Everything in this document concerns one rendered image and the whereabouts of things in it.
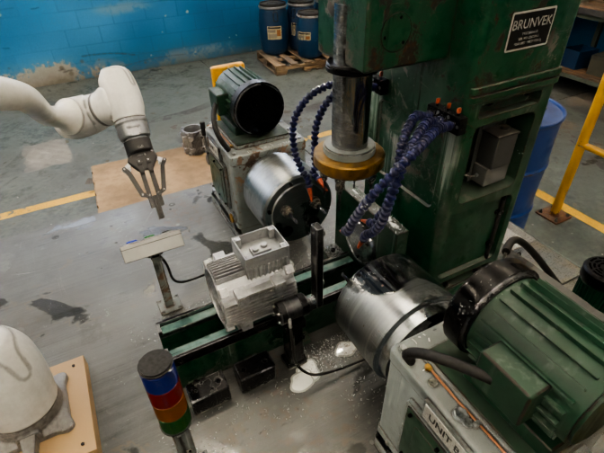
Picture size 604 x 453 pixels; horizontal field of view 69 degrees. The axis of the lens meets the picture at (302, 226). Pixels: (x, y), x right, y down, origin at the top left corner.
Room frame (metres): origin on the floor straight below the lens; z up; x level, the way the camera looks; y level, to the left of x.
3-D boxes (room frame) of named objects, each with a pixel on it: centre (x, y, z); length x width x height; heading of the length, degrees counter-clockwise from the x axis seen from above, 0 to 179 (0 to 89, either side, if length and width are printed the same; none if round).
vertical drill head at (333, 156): (1.00, -0.12, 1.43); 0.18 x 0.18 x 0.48
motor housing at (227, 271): (0.86, 0.14, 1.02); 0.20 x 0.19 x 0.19; 117
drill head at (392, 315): (0.68, -0.24, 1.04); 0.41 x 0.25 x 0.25; 27
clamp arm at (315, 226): (0.80, -0.03, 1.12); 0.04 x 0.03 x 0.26; 117
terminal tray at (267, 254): (0.88, 0.11, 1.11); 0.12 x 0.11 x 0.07; 117
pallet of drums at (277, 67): (6.22, -0.14, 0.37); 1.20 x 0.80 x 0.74; 112
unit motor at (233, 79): (1.53, 0.23, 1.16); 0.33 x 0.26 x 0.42; 27
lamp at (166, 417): (0.47, 0.26, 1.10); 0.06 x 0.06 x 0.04
